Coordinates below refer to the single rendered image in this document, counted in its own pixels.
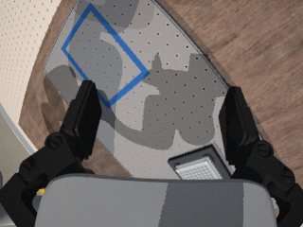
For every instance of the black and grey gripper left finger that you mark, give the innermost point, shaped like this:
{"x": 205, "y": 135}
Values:
{"x": 62, "y": 154}

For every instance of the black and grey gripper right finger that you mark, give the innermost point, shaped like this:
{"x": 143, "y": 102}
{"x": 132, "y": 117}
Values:
{"x": 254, "y": 159}

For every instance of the blue tape outline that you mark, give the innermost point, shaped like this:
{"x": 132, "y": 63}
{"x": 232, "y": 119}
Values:
{"x": 138, "y": 63}

